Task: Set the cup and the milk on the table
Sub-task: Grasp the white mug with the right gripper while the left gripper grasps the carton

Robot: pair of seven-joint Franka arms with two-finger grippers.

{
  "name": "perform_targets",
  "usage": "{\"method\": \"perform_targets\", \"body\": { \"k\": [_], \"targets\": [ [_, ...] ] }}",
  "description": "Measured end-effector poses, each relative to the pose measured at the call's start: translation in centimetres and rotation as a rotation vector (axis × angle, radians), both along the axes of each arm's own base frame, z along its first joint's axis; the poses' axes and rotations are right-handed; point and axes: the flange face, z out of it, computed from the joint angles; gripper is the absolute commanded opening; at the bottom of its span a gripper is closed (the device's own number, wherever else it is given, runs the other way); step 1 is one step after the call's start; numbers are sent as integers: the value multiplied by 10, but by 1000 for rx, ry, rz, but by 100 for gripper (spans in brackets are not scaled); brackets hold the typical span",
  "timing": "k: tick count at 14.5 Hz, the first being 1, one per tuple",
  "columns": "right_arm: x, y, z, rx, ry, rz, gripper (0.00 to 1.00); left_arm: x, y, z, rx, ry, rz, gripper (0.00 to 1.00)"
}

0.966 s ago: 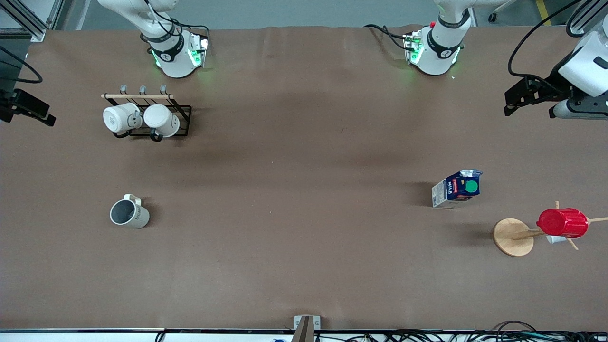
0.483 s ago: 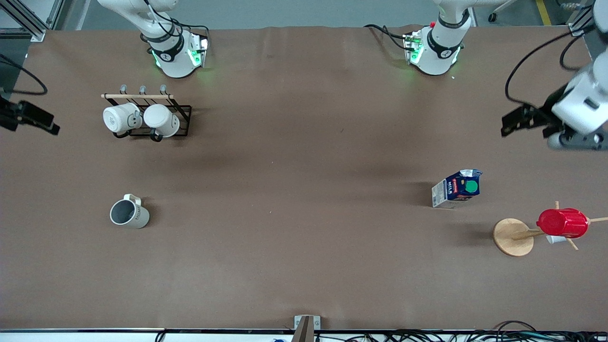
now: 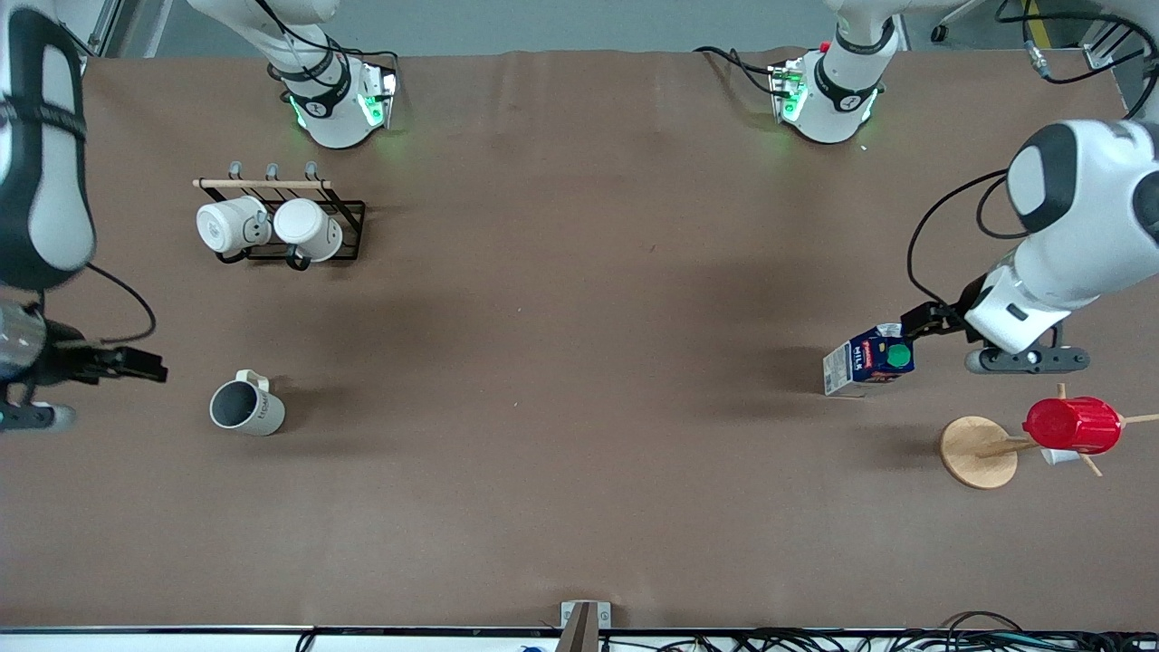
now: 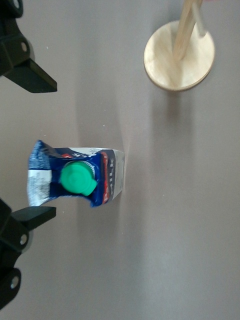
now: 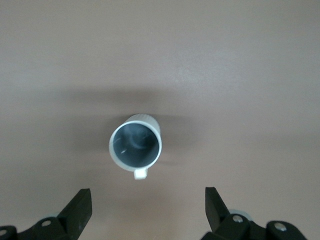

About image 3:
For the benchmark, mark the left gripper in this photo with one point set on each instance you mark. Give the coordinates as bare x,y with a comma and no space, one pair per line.
943,317

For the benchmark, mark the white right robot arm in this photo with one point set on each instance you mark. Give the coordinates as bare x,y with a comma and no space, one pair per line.
45,136

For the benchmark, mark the small white cup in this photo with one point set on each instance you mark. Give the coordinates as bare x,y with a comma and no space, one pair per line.
1058,457

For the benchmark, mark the aluminium frame profile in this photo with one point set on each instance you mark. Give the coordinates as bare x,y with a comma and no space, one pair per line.
100,27

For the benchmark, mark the red ribbed cup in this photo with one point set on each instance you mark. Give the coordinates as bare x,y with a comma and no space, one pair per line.
1073,426

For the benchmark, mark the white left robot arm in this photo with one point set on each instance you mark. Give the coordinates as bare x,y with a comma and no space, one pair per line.
1087,208

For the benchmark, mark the wooden mug tree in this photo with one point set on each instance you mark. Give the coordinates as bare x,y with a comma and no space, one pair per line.
973,453

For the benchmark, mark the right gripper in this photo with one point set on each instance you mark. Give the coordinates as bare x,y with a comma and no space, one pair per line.
65,360

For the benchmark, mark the white mug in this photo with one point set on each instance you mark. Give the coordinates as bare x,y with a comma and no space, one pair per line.
231,225
308,226

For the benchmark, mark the grey mug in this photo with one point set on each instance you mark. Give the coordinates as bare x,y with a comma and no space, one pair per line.
263,417

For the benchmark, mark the blue milk carton green cap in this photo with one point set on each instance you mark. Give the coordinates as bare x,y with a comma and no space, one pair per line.
860,362

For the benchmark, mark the metal table edge bracket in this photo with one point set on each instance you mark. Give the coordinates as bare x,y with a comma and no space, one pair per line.
584,625

